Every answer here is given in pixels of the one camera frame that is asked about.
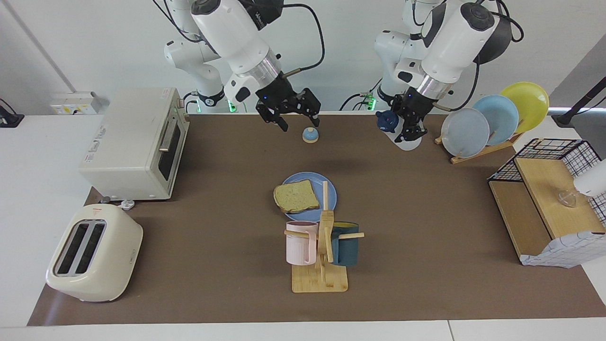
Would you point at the white toaster oven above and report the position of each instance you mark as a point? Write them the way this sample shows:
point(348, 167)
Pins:
point(128, 147)

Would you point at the wooden shelf unit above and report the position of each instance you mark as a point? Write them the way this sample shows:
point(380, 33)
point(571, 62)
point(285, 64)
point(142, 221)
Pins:
point(544, 199)

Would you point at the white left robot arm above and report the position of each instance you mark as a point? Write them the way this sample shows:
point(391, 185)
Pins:
point(454, 42)

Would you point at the pink mug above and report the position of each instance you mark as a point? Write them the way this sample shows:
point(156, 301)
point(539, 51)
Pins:
point(298, 246)

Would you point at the clear drinking glass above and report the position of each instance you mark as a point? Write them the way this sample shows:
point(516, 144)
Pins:
point(567, 198)

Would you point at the yellow plate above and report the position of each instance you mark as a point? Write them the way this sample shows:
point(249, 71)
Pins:
point(530, 102)

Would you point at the blue-capped translucent squeeze bottle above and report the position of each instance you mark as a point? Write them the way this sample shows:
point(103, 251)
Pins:
point(388, 121)

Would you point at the periwinkle blue plate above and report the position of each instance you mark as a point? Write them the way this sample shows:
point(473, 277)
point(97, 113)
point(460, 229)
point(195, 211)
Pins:
point(312, 182)

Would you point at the wooden plate rack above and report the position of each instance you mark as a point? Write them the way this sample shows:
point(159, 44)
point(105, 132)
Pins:
point(478, 154)

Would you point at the wooden mug tree stand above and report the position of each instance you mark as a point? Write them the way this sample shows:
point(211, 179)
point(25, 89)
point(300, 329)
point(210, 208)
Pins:
point(319, 282)

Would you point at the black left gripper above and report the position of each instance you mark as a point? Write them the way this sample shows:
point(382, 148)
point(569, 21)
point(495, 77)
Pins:
point(417, 104)

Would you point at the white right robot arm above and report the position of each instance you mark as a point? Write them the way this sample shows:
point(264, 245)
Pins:
point(236, 33)

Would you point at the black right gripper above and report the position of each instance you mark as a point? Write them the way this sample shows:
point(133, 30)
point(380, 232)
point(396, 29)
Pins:
point(279, 97)

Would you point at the black clamp base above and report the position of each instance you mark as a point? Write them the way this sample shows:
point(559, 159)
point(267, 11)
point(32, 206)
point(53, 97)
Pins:
point(9, 118)

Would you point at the brown table mat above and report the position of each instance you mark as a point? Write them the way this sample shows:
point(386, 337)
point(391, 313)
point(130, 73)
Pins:
point(426, 237)

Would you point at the pale grey plate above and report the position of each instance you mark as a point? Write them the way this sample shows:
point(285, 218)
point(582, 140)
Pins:
point(464, 132)

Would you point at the white cylinder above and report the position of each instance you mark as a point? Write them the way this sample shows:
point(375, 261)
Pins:
point(592, 182)

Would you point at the light blue plate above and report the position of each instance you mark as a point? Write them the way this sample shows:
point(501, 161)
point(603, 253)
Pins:
point(502, 116)

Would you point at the cream two-slot toaster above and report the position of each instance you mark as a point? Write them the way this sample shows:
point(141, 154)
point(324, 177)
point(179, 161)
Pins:
point(99, 255)

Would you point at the white wall power strip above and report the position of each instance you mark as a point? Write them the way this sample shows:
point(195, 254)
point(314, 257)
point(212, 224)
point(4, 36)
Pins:
point(71, 104)

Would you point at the toasted bread slice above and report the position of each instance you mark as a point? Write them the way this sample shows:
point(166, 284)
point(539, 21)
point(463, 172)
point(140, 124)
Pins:
point(296, 196)

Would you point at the black stand pole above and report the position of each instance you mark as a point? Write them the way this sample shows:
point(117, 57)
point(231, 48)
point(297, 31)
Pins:
point(565, 116)

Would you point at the dark teal mug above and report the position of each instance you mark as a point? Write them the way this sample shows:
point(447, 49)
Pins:
point(348, 248)

